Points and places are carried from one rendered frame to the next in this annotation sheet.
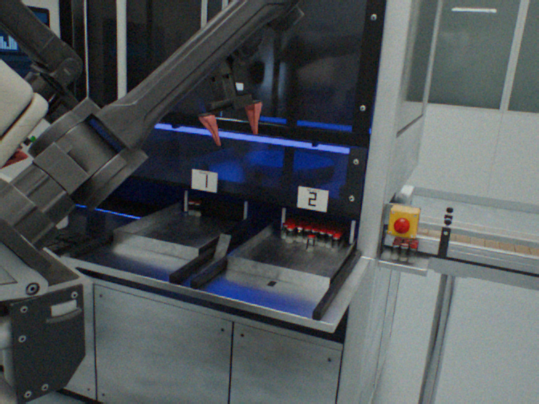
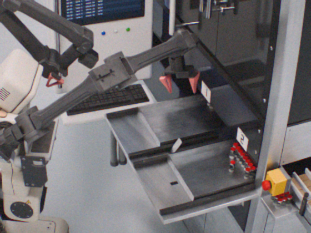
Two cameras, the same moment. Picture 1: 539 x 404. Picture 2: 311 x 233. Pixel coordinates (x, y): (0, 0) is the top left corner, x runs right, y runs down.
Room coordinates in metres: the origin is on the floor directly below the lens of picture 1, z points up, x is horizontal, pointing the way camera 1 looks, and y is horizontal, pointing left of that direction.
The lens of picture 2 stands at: (-0.22, -1.28, 2.56)
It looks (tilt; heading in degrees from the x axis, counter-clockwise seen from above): 37 degrees down; 47
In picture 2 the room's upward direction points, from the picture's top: 2 degrees clockwise
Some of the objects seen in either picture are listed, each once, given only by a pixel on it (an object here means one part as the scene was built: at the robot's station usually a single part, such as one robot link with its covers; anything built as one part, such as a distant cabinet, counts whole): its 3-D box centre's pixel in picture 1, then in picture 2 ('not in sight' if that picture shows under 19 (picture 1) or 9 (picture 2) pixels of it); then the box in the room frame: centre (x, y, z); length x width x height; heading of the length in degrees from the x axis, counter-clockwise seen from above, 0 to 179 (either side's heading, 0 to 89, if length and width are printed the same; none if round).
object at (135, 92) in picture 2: (24, 255); (104, 98); (1.26, 0.66, 0.82); 0.40 x 0.14 x 0.02; 156
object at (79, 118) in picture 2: not in sight; (103, 100); (1.27, 0.68, 0.79); 0.45 x 0.28 x 0.03; 156
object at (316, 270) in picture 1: (298, 250); (219, 167); (1.25, -0.09, 0.90); 0.34 x 0.26 x 0.04; 159
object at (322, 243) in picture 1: (310, 236); (243, 160); (1.35, -0.13, 0.91); 0.18 x 0.02 x 0.05; 69
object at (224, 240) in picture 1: (212, 253); (164, 149); (1.15, 0.13, 0.91); 0.14 x 0.03 x 0.06; 160
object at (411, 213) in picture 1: (404, 220); (277, 181); (1.27, -0.36, 0.99); 0.08 x 0.07 x 0.07; 159
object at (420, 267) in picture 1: (405, 260); (282, 204); (1.30, -0.39, 0.87); 0.14 x 0.13 x 0.02; 159
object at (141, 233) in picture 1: (188, 227); (185, 118); (1.37, 0.23, 0.90); 0.34 x 0.26 x 0.04; 159
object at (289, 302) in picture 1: (229, 255); (185, 151); (1.24, 0.10, 0.87); 0.70 x 0.48 x 0.02; 69
